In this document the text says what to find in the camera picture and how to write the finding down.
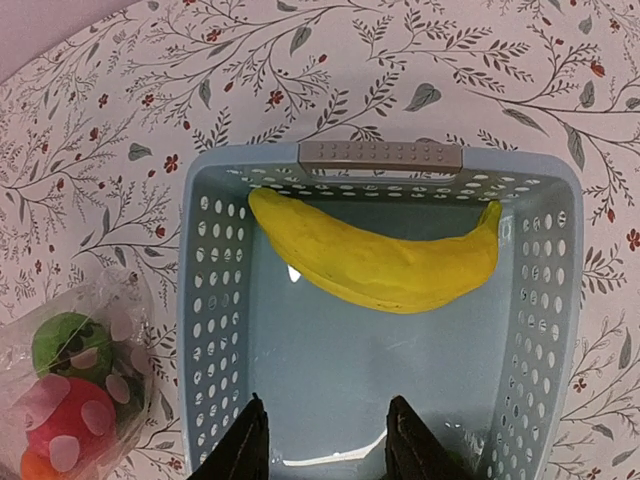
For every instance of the light blue plastic basket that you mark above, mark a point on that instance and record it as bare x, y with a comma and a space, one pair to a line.
486, 372

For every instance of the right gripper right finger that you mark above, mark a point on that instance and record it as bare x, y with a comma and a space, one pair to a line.
412, 452

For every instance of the green orange toy mango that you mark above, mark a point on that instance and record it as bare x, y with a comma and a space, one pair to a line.
36, 467

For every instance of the green toy cabbage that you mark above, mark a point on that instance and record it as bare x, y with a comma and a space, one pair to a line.
72, 344

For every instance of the floral tablecloth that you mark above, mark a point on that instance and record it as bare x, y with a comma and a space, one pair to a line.
104, 104

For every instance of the yellow toy banana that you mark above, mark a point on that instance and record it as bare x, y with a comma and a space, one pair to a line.
372, 270

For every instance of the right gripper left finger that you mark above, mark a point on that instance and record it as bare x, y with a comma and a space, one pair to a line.
243, 452

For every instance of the green toy pepper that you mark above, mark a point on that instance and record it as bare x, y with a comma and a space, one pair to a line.
458, 459

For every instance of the red toy apple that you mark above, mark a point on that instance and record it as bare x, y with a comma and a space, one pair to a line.
68, 420

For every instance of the clear zip top bag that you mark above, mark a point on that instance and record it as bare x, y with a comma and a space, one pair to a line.
120, 300

